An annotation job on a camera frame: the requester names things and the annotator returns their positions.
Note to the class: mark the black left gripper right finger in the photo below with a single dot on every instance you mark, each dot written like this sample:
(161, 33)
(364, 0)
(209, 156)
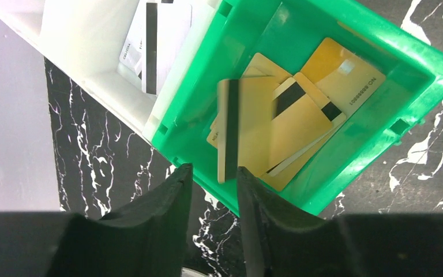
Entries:
(280, 239)

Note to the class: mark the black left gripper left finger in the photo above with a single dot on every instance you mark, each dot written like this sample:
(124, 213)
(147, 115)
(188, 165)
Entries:
(146, 237)

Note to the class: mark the gold credit card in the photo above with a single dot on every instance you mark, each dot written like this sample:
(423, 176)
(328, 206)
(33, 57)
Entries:
(298, 119)

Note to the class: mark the gold card with stripe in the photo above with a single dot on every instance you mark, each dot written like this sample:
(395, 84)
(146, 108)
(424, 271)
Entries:
(245, 111)

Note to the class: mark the white printed card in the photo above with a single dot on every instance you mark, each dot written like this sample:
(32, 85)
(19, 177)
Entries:
(131, 54)

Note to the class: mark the white credit card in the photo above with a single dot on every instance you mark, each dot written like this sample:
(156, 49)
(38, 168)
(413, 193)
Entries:
(166, 26)

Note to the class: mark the gold card number side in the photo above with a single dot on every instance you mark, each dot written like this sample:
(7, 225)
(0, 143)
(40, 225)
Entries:
(345, 78)

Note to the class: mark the gold card under stack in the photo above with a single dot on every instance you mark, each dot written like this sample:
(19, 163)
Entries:
(284, 172)

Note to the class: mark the white bin middle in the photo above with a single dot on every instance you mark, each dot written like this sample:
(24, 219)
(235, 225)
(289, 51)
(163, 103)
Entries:
(85, 38)

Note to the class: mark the green plastic bin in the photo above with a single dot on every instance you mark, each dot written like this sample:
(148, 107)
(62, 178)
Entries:
(403, 39)

